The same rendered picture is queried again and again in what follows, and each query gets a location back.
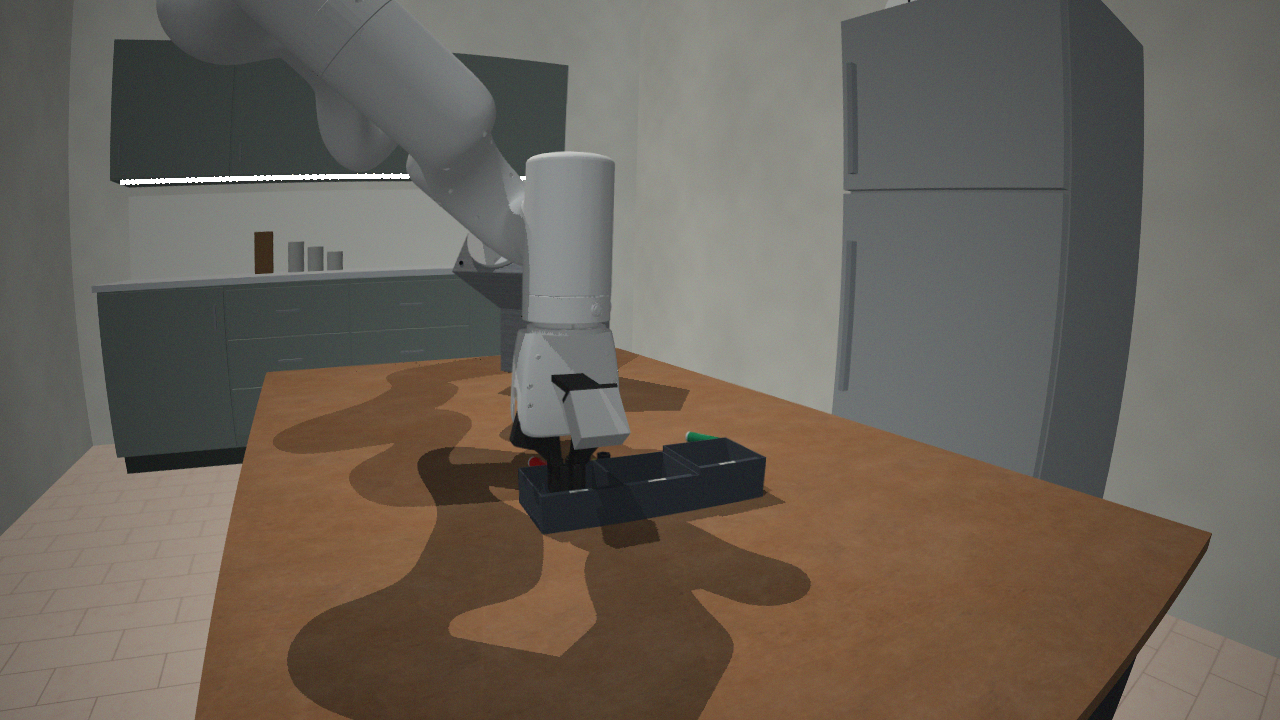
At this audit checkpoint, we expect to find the dark grey rack of three bins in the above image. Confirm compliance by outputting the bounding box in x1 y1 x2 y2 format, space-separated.
518 437 765 536

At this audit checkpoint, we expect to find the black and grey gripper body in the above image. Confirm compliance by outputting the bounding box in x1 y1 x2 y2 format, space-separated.
511 323 620 438

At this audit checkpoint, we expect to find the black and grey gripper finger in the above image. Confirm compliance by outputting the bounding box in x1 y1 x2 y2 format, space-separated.
564 439 598 489
509 411 568 493

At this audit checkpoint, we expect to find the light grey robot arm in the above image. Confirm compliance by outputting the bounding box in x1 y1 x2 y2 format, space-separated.
156 0 631 450

